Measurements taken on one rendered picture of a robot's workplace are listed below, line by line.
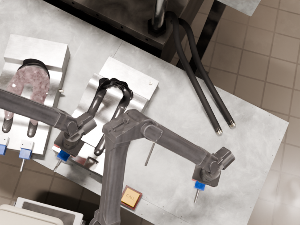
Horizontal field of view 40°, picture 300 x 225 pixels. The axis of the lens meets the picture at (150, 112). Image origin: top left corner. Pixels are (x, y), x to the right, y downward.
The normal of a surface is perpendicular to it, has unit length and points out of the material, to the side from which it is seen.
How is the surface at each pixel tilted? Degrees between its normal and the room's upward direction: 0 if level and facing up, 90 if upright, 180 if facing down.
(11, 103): 58
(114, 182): 52
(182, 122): 0
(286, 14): 0
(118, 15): 0
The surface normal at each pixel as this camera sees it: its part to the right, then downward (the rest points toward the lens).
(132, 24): 0.07, -0.29
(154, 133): 0.58, 0.41
